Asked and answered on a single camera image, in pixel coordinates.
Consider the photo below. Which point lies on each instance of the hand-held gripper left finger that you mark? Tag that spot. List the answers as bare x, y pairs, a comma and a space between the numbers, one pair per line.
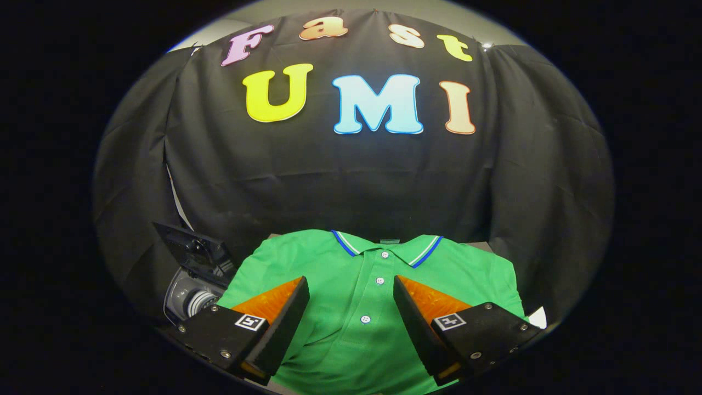
285, 323

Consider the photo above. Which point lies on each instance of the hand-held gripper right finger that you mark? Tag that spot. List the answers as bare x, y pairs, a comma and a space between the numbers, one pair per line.
419, 329

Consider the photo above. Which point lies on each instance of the green polo shirt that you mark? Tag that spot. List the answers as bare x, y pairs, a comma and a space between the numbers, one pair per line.
351, 329

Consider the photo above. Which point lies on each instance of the grey cabinet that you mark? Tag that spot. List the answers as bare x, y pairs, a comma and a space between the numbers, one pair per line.
483, 245

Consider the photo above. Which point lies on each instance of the white paper sheet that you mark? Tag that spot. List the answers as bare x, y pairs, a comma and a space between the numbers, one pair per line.
538, 318

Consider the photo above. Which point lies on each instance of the black backdrop cloth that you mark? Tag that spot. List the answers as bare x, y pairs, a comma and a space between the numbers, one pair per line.
340, 175

